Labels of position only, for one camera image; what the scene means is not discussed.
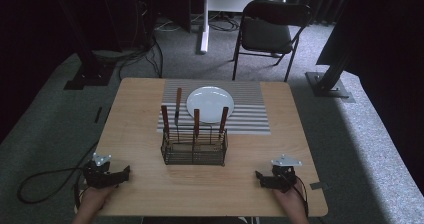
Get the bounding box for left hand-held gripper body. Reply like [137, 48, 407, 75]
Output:
[82, 152, 117, 189]

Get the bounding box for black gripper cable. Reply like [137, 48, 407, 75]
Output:
[293, 174, 310, 218]
[16, 141, 100, 205]

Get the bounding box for grey striped placemat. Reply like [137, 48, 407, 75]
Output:
[156, 79, 272, 136]

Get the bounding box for white round plate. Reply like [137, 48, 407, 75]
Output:
[185, 85, 236, 125]

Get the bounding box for black floor cables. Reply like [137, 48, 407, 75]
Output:
[114, 33, 165, 82]

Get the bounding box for dark wire cutlery basket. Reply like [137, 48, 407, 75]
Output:
[160, 124, 229, 167]

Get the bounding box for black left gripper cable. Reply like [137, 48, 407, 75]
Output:
[16, 141, 100, 205]

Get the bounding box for person's right hand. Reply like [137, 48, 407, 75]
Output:
[272, 185, 308, 220]

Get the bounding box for black folding chair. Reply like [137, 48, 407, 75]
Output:
[231, 0, 314, 83]

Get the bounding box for cables under white desk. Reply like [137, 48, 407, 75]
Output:
[153, 12, 242, 34]

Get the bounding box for person's left hand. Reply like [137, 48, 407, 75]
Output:
[79, 184, 116, 217]

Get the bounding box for black metal stand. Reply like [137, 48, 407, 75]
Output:
[49, 0, 117, 91]
[304, 48, 356, 104]

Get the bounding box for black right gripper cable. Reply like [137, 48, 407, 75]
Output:
[293, 174, 310, 218]

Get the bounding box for wooden-handled utensil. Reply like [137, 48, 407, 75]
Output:
[173, 87, 183, 142]
[160, 104, 171, 142]
[218, 106, 230, 141]
[193, 108, 201, 141]

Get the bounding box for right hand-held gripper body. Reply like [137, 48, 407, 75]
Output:
[266, 154, 304, 194]

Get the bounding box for small black floor strip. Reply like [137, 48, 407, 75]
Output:
[93, 106, 103, 125]

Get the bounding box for white desk frame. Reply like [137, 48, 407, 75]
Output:
[195, 0, 292, 55]

